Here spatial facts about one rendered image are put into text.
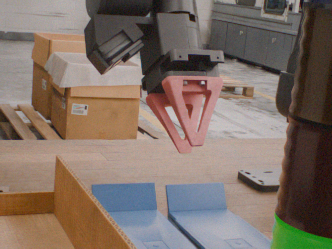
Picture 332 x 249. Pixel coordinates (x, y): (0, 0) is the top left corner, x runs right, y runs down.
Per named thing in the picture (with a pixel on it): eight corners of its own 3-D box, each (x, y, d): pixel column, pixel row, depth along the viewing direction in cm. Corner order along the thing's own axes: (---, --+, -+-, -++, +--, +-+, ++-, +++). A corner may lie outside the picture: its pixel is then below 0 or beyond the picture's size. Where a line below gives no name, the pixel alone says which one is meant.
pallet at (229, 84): (215, 83, 803) (217, 72, 800) (253, 98, 713) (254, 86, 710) (127, 80, 759) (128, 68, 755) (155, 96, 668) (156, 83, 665)
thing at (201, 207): (219, 206, 70) (222, 181, 70) (296, 266, 57) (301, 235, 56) (162, 209, 67) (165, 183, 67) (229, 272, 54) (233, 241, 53)
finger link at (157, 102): (174, 143, 65) (163, 60, 68) (150, 158, 72) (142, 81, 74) (230, 142, 68) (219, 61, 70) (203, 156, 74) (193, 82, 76)
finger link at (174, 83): (176, 142, 65) (165, 58, 67) (152, 157, 71) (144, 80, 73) (233, 140, 67) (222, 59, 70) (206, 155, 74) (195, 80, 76)
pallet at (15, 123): (173, 162, 422) (175, 142, 418) (25, 166, 381) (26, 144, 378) (116, 121, 528) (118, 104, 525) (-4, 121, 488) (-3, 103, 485)
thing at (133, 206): (151, 207, 68) (153, 181, 67) (212, 269, 54) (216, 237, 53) (89, 210, 65) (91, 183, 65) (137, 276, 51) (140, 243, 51)
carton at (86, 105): (151, 145, 404) (158, 68, 394) (56, 145, 382) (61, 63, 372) (123, 121, 465) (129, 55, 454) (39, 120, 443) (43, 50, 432)
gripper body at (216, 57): (172, 64, 66) (164, 1, 67) (141, 95, 75) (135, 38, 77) (227, 66, 68) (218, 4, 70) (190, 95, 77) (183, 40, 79)
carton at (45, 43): (112, 120, 464) (118, 43, 451) (42, 120, 442) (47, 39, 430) (90, 104, 514) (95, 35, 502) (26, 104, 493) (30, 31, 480)
